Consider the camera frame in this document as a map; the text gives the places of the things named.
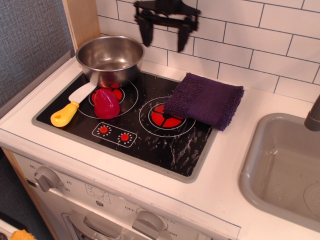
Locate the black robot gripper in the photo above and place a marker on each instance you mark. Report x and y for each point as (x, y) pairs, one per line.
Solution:
(168, 13)

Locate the silver metal pan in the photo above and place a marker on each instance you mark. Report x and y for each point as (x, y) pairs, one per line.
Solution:
(111, 60)

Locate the purple rag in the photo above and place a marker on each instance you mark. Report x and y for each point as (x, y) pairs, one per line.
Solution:
(205, 100)

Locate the red toy pepper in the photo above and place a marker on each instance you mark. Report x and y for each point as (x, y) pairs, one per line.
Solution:
(106, 104)

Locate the black toy stovetop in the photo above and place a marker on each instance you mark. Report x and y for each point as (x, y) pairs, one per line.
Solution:
(142, 133)

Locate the grey faucet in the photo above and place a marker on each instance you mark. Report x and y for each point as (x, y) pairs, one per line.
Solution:
(312, 121)

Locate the grey sink basin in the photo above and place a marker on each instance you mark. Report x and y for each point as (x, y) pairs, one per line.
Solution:
(281, 171)

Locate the grey timer knob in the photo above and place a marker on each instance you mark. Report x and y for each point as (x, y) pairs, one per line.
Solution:
(46, 178)

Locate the grey oven knob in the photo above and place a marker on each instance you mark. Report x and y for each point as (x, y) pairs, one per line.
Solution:
(148, 224)

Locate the orange black object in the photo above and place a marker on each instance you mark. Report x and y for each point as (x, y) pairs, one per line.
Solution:
(16, 235)

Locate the wooden side post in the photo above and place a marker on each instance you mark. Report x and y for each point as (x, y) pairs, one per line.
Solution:
(82, 19)

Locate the yellow handled toy knife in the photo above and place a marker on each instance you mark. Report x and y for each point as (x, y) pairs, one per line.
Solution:
(62, 117)

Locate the grey oven door handle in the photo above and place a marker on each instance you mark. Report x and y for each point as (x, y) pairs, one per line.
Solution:
(107, 226)

